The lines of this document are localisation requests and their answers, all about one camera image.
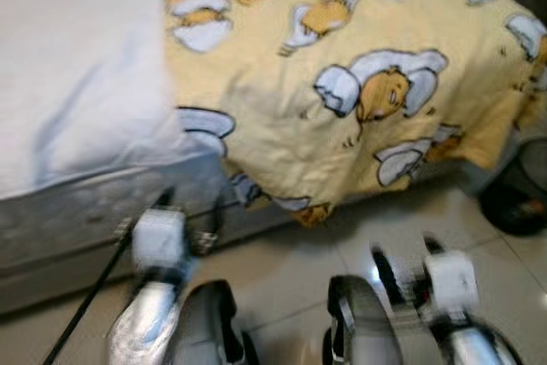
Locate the robot right leg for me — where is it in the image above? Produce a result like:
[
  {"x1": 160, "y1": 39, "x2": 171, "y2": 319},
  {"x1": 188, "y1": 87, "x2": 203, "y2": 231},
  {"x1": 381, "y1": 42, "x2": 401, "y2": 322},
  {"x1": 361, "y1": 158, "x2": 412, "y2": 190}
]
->
[{"x1": 323, "y1": 275, "x2": 407, "y2": 365}]

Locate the robot leg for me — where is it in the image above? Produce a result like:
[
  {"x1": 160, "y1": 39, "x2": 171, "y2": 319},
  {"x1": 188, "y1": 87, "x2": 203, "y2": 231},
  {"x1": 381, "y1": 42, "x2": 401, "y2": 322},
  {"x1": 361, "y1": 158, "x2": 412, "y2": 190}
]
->
[
  {"x1": 323, "y1": 275, "x2": 407, "y2": 365},
  {"x1": 171, "y1": 280, "x2": 257, "y2": 365}
]

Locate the robot left leg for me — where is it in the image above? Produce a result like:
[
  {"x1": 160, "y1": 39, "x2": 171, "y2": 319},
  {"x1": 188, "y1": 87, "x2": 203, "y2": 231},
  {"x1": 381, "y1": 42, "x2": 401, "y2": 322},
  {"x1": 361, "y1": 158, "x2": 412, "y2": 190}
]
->
[{"x1": 171, "y1": 280, "x2": 257, "y2": 365}]

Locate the black waste bin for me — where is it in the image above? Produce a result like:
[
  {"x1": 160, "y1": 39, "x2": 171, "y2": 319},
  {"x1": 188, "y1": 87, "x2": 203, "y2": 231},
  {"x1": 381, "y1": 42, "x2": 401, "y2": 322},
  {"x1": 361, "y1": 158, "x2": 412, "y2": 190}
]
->
[{"x1": 479, "y1": 138, "x2": 547, "y2": 238}]

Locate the yellow cartoon blanket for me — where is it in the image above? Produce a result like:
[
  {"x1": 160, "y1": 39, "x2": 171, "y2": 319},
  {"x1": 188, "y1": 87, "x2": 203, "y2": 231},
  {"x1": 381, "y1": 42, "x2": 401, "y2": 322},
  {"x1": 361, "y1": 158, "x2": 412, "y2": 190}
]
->
[{"x1": 162, "y1": 0, "x2": 547, "y2": 227}]

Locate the white quilted mattress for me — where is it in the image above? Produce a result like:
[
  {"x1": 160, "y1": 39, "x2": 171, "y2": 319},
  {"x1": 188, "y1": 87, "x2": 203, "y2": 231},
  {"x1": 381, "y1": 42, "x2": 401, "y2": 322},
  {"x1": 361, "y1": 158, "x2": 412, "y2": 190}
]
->
[{"x1": 0, "y1": 0, "x2": 300, "y2": 315}]

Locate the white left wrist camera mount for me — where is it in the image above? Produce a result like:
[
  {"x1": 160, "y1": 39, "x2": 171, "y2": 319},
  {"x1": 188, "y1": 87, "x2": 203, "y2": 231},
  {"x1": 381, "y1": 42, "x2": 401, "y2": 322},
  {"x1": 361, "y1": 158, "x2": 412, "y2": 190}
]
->
[{"x1": 132, "y1": 209, "x2": 189, "y2": 272}]

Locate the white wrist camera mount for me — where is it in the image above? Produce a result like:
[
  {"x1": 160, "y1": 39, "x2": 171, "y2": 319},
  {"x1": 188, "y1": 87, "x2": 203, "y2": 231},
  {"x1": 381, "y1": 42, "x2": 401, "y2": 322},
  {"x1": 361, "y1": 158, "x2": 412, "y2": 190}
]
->
[
  {"x1": 132, "y1": 209, "x2": 189, "y2": 272},
  {"x1": 425, "y1": 250, "x2": 479, "y2": 319}
]

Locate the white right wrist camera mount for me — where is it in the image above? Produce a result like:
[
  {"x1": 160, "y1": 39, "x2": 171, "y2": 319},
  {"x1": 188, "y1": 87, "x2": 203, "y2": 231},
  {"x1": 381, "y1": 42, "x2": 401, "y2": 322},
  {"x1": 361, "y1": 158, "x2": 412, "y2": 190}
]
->
[{"x1": 425, "y1": 250, "x2": 479, "y2": 319}]

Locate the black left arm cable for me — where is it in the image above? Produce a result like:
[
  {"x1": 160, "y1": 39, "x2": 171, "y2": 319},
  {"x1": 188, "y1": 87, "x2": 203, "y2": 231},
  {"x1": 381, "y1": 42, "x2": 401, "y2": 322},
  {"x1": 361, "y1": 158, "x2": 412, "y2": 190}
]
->
[{"x1": 43, "y1": 228, "x2": 138, "y2": 365}]

